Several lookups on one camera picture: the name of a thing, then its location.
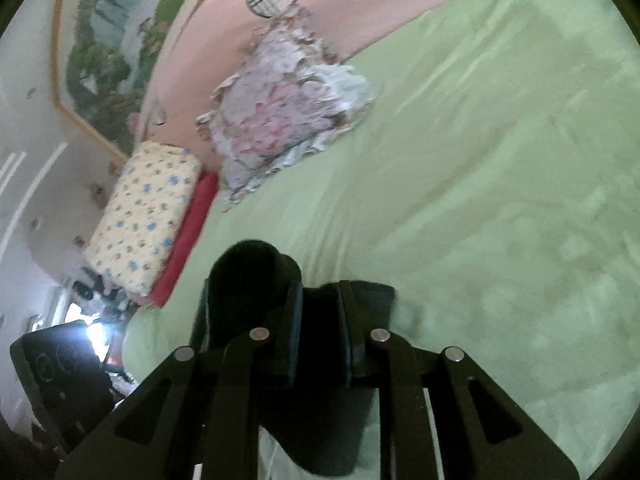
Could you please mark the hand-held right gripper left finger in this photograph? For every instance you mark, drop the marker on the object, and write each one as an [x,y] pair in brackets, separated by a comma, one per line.
[292,335]

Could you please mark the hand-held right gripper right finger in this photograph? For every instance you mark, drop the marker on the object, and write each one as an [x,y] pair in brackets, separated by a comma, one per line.
[350,335]

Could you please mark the red folded cloth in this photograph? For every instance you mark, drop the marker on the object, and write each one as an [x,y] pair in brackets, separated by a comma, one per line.
[185,240]

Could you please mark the yellow dotted pillow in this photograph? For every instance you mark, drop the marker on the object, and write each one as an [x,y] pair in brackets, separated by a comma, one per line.
[145,210]

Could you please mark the green bed sheet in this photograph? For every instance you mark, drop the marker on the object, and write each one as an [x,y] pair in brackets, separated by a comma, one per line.
[475,185]

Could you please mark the floral ruffled pillow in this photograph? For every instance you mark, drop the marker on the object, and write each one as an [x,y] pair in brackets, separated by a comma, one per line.
[280,110]

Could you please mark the black appliance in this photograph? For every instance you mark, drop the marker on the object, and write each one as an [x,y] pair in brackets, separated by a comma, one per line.
[60,385]

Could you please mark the pink quilt with plaid hearts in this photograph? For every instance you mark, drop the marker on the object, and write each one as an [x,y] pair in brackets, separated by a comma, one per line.
[210,45]

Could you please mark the gold framed landscape painting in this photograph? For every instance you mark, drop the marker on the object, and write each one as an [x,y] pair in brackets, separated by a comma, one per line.
[100,60]

